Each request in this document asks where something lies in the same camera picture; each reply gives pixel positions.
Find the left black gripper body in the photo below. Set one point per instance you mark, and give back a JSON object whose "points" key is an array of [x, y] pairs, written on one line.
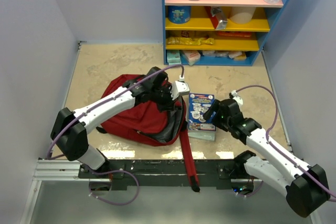
{"points": [[162, 97]]}

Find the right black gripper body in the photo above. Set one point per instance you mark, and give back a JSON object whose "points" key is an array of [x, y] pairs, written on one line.
{"points": [[220, 122]]}

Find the silver grey laptop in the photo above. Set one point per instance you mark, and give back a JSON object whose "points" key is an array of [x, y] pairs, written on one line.
{"points": [[203, 135]]}

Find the blue book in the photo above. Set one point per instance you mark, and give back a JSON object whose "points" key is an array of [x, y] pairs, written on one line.
{"points": [[198, 105]]}

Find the red student backpack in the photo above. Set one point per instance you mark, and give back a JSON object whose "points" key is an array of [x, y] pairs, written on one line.
{"points": [[145, 124]]}

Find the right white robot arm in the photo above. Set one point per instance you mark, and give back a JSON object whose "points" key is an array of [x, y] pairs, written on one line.
{"points": [[304, 187]]}

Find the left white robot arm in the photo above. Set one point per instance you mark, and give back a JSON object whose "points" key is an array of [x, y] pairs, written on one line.
{"points": [[71, 128]]}

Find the white orange tissue pack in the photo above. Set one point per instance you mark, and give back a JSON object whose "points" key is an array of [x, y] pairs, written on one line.
{"points": [[191, 56]]}

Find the yellow sponge pack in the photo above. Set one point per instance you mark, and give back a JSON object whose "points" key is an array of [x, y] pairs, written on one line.
{"points": [[241, 57]]}

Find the red silver snack bag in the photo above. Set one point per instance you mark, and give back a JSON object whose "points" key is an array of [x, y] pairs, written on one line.
{"points": [[218, 18]]}

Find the teal tissue box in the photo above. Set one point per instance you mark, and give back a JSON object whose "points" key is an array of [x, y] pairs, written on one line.
{"points": [[173, 57]]}

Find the yellow snack packet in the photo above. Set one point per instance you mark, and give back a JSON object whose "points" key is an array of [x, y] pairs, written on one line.
{"points": [[183, 41]]}

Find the blue cartoon tin can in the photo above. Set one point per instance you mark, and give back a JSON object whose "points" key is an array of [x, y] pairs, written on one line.
{"points": [[179, 14]]}

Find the orange flat box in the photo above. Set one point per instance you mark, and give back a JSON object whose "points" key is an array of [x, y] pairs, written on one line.
{"points": [[235, 34]]}

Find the blue shelf unit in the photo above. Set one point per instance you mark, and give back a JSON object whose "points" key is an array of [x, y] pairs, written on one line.
{"points": [[200, 25]]}

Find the white cylindrical container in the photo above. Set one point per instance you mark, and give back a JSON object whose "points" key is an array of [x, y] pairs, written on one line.
{"points": [[241, 15]]}

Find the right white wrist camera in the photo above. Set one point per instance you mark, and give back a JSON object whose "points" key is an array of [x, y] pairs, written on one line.
{"points": [[235, 96]]}

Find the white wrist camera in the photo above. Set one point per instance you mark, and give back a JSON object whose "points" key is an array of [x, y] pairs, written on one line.
{"points": [[179, 89], [235, 96]]}

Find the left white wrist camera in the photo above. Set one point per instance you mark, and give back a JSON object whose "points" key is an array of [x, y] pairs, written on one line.
{"points": [[179, 89]]}

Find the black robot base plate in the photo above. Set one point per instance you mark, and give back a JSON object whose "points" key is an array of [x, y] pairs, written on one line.
{"points": [[218, 173]]}

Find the aluminium frame rail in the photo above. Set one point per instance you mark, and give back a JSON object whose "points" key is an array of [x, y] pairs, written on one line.
{"points": [[58, 170]]}

